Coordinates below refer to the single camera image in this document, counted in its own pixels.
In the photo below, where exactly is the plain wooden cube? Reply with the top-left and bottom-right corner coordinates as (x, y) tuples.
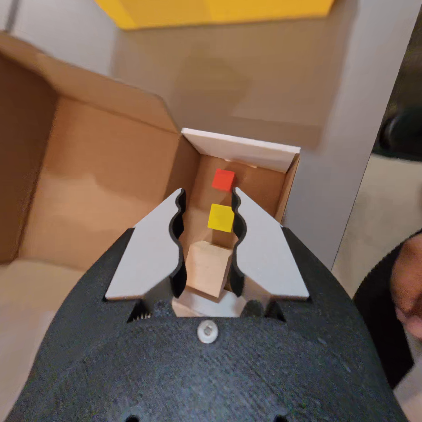
(184, 241), (233, 302)

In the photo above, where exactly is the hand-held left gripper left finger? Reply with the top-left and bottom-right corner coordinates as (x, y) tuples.
(105, 189), (188, 302)

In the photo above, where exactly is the yellow plastic bin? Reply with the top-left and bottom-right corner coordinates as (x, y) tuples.
(94, 0), (336, 31)

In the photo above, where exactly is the person's right hand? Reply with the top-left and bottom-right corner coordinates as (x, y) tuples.
(391, 236), (422, 340)

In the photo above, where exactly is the yellow cube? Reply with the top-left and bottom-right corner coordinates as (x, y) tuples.
(207, 203), (235, 233)

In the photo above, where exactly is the red cube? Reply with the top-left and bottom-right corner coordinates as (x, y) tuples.
(212, 169), (237, 193)

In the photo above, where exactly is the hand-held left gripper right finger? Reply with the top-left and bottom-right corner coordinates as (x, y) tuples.
(230, 187), (310, 302)

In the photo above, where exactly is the white cardboard box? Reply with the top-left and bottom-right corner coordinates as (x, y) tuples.
(0, 31), (300, 318)

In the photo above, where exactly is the grey desk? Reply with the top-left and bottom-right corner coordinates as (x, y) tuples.
(0, 0), (422, 422)

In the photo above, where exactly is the black office chair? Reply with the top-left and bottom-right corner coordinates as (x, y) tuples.
(372, 13), (422, 162)

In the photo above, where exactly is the person's dark clothing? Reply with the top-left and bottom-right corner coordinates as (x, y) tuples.
(353, 231), (422, 389)

